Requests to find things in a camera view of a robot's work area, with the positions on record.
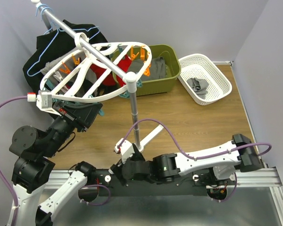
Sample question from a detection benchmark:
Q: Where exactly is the grey cloth in bin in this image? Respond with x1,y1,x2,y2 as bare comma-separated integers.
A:
128,56,166,81

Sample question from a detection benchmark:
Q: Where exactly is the olive green plastic bin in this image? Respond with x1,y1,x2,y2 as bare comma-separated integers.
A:
110,44,181,97

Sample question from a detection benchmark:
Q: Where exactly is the aluminium frame rail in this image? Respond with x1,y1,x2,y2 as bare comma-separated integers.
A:
45,168,283,225

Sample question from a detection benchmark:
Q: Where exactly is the white perforated plastic basket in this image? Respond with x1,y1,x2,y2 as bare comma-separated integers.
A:
178,54,233,105

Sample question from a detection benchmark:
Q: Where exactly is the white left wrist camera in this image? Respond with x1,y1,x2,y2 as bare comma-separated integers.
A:
27,90,60,115

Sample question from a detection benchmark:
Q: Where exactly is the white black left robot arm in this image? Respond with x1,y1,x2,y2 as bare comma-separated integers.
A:
8,101,103,226

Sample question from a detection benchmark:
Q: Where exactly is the silver white clothes rack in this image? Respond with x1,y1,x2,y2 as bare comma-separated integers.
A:
32,0,162,152

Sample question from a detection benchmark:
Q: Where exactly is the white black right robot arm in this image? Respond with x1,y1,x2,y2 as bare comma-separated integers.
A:
108,134,263,185

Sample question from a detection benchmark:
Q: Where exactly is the black hanging garment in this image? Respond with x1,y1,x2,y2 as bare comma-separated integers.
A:
22,19,109,118

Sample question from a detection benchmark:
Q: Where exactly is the white round clip hanger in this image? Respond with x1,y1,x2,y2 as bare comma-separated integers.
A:
36,33,152,109

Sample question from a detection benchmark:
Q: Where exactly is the orange clothes clip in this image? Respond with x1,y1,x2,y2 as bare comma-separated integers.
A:
140,47,146,61
130,46,139,61
143,65,151,77

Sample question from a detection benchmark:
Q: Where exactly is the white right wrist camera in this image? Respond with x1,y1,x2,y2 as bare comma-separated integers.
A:
114,139,134,164

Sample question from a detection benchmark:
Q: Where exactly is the teal clothes clip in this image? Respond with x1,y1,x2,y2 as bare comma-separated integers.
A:
99,110,105,116

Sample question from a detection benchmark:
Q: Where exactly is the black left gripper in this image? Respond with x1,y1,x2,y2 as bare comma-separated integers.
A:
42,99,104,156

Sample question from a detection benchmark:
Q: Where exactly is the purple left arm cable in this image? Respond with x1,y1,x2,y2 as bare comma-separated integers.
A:
0,95,30,226

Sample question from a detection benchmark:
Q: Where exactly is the red sock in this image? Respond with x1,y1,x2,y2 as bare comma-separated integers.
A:
90,56,132,87

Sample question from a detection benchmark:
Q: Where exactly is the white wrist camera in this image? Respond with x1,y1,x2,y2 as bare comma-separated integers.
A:
27,90,60,115
114,139,134,164

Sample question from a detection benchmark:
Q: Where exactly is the light blue wire hanger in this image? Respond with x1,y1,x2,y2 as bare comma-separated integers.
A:
27,22,102,77

